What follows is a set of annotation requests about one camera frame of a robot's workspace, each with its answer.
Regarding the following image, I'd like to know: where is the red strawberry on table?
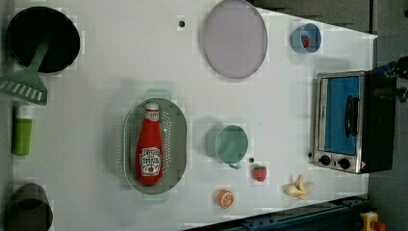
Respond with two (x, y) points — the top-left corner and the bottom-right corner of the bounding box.
(252, 166), (268, 182)

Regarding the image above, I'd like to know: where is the grey-green oval strainer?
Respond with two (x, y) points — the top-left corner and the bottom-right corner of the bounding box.
(122, 89), (187, 201)

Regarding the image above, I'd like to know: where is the grey cup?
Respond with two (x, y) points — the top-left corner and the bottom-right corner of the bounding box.
(5, 183), (53, 231)

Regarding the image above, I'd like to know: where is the blue bowl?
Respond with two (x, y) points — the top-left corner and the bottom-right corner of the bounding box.
(292, 23), (321, 54)

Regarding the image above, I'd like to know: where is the silver black toaster oven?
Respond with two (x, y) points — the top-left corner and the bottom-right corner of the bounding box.
(313, 71), (396, 174)

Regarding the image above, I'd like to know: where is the peeled banana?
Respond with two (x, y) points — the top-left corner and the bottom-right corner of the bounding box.
(285, 174), (315, 200)

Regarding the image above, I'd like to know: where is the lilac round plate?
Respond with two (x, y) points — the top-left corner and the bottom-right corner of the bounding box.
(203, 0), (268, 78)

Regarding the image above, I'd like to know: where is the green mug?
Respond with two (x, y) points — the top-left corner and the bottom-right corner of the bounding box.
(205, 124), (249, 169)

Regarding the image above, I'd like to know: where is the strawberry in blue bowl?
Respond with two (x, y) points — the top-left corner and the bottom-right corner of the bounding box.
(301, 36), (311, 48)

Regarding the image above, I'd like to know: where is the orange half slice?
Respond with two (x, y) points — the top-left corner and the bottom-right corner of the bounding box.
(217, 190), (235, 209)

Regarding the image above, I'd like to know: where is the red ketchup bottle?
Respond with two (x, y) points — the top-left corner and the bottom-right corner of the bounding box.
(135, 102), (163, 186)

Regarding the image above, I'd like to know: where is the green slotted spatula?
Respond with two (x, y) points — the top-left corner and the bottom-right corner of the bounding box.
(0, 38), (50, 106)

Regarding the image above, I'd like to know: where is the green white bottle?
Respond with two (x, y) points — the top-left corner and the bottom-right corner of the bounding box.
(12, 106), (33, 156)

